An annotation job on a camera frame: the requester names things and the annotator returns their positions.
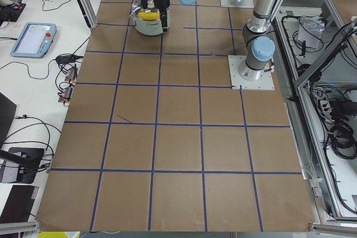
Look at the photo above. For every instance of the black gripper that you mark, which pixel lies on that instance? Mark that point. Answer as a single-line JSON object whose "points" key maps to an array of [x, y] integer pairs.
{"points": [[160, 3]]}

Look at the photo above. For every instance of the yellow corn cob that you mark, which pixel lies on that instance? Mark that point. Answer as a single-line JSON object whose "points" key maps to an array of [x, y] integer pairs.
{"points": [[149, 16]]}

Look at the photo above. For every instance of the glass pot lid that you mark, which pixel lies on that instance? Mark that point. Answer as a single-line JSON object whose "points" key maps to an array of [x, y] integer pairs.
{"points": [[140, 6]]}

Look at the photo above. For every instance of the pale green cooking pot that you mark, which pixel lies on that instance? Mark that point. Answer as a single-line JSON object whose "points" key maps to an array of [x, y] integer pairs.
{"points": [[145, 27]]}

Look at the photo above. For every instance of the near teach pendant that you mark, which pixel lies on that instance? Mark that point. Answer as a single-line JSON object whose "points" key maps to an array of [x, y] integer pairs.
{"points": [[34, 40]]}

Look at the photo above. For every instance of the white paper bag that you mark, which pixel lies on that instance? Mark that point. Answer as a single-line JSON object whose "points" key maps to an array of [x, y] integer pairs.
{"points": [[310, 31]]}

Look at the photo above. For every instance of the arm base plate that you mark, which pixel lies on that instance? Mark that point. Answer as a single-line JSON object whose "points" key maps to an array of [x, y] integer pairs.
{"points": [[242, 77], [237, 3]]}

